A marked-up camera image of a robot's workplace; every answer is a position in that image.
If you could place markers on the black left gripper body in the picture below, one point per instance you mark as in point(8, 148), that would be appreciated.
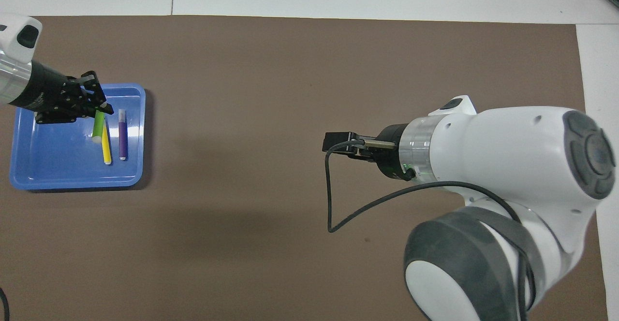
point(46, 91)

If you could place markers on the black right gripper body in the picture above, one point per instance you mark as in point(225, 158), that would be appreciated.
point(391, 154)

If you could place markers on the green pen white cap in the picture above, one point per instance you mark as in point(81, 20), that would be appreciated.
point(98, 126)

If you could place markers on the purple pen white cap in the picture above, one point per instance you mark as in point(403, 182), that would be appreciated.
point(123, 135)

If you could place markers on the yellow pen white cap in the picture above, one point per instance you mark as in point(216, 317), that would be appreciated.
point(107, 152)

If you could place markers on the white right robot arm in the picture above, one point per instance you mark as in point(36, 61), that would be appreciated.
point(508, 166)

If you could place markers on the blue plastic tray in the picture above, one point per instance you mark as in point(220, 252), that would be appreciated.
point(58, 161)

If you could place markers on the brown table mat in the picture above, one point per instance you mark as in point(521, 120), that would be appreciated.
point(309, 214)

